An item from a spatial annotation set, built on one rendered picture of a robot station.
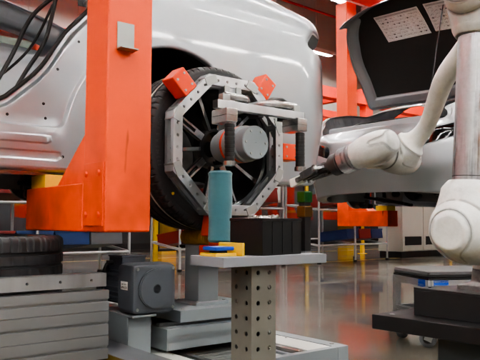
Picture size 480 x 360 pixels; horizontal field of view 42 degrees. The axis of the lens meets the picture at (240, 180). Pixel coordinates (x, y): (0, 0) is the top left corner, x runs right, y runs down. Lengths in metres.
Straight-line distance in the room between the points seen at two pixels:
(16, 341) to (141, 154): 0.67
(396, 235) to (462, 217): 8.83
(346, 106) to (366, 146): 4.91
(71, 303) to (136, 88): 0.70
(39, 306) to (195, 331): 0.65
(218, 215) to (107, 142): 0.51
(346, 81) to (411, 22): 1.48
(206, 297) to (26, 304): 0.84
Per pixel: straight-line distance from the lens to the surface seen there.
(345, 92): 6.94
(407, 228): 10.45
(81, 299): 2.03
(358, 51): 6.15
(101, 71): 2.06
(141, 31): 2.11
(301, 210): 2.14
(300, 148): 2.38
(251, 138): 2.32
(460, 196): 1.62
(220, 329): 2.45
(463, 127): 1.68
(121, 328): 2.31
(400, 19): 5.74
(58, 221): 2.29
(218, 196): 2.24
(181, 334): 2.35
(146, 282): 2.21
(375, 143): 2.00
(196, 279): 2.53
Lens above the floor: 0.55
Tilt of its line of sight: 4 degrees up
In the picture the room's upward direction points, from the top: straight up
